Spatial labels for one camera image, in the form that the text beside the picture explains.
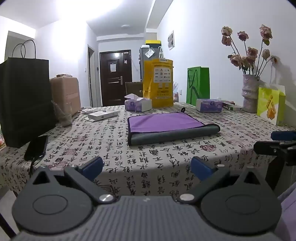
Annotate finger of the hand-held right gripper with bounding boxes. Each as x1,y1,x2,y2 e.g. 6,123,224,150
271,130,296,141
253,140,296,166

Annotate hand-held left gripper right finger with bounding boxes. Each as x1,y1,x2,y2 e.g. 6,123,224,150
177,156,267,202

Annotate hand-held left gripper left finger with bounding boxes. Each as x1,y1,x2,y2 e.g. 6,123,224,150
29,156,115,204

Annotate purple and grey towel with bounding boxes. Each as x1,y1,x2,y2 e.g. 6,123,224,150
127,108,221,146

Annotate light green gift bag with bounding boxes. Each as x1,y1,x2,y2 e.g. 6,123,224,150
257,84,286,126

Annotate purple cloth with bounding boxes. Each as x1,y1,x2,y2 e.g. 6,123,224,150
276,183,296,241

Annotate printed tablecloth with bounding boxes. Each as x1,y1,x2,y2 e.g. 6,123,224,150
0,101,296,200

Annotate wrapped grey vase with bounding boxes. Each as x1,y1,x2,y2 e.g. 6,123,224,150
241,74,267,114

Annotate flat white box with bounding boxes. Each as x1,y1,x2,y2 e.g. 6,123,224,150
88,110,119,121

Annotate flat boxes stack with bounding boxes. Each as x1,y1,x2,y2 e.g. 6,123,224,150
221,100,244,111

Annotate black phone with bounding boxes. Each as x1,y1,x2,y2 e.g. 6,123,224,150
24,135,49,162

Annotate white and purple tissue box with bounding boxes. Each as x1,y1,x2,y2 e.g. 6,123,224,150
124,93,153,113

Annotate brown cardboard box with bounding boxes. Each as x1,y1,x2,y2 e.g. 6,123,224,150
49,76,81,116

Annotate white plastic bag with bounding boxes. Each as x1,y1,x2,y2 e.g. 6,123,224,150
172,81,180,103

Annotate green paper bag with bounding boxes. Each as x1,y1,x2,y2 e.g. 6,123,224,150
186,66,211,106

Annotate brown chair back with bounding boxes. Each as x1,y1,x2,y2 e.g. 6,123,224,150
125,81,144,98

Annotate dried roses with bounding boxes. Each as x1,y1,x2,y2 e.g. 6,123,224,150
221,24,278,76

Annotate dark brown door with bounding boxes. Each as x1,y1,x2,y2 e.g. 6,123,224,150
99,49,133,107

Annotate yellow paper bag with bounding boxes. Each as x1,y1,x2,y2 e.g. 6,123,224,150
143,58,174,108

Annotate black paper bag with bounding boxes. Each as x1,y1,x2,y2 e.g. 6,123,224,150
0,39,57,149

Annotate grey refrigerator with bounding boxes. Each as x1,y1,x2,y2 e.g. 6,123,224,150
138,45,163,82

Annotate wall picture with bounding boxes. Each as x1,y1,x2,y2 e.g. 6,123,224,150
167,30,175,51

